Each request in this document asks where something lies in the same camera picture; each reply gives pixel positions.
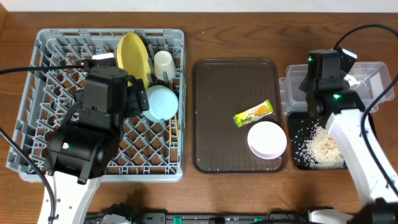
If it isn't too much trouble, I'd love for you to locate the white small plate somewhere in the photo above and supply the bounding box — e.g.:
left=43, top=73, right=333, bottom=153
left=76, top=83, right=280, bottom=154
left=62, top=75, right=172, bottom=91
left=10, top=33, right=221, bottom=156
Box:
left=247, top=121, right=287, bottom=160

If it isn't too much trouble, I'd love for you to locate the rice food waste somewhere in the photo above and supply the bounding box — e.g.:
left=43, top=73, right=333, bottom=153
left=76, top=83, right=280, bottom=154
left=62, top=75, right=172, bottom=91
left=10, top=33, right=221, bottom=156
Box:
left=292, top=123, right=346, bottom=170

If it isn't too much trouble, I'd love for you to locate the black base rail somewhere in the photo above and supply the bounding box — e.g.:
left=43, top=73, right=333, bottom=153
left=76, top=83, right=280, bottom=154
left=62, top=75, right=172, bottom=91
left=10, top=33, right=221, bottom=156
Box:
left=83, top=202, right=355, bottom=224

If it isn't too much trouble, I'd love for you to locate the black tray bin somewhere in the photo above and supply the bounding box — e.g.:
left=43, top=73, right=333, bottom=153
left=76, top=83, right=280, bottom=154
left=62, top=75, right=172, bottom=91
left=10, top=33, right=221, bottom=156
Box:
left=287, top=110, right=379, bottom=170

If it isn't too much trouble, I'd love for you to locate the brown serving tray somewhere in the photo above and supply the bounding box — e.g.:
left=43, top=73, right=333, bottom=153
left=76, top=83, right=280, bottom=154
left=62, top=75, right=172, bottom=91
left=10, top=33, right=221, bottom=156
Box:
left=192, top=58, right=287, bottom=174

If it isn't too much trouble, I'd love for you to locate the light blue bowl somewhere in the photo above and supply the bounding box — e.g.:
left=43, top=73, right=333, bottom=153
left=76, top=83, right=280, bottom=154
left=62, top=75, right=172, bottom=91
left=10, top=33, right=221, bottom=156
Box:
left=143, top=85, right=178, bottom=122

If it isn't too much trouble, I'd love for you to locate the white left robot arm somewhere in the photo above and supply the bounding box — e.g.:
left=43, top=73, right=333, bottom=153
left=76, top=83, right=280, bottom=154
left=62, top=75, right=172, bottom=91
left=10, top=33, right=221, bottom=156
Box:
left=39, top=58, right=149, bottom=223

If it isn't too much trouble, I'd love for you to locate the yellow plate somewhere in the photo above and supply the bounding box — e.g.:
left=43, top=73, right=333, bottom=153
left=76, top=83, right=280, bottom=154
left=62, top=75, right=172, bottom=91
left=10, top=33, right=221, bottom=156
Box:
left=116, top=32, right=151, bottom=89

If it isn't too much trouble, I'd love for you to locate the clear plastic bin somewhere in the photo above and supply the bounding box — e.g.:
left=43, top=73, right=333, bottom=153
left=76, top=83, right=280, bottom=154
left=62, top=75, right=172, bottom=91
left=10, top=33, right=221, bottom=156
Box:
left=279, top=62, right=391, bottom=115

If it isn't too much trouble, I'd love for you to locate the Apollo snack wrapper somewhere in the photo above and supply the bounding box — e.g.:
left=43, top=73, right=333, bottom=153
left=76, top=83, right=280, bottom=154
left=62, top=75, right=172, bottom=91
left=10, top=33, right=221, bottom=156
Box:
left=233, top=100, right=274, bottom=128

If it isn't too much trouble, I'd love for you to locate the cream cup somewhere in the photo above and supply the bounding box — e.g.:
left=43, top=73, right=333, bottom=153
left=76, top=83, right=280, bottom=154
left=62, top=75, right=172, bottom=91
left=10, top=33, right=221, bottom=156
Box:
left=154, top=50, right=177, bottom=81

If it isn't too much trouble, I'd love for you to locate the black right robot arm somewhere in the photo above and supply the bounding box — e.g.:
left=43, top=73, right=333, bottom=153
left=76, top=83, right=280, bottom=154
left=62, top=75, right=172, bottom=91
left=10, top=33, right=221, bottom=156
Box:
left=300, top=48, right=397, bottom=223

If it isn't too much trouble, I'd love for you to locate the white tissue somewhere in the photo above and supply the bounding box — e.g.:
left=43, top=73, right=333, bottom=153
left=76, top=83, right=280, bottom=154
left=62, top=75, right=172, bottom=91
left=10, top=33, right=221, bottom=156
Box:
left=344, top=75, right=361, bottom=90

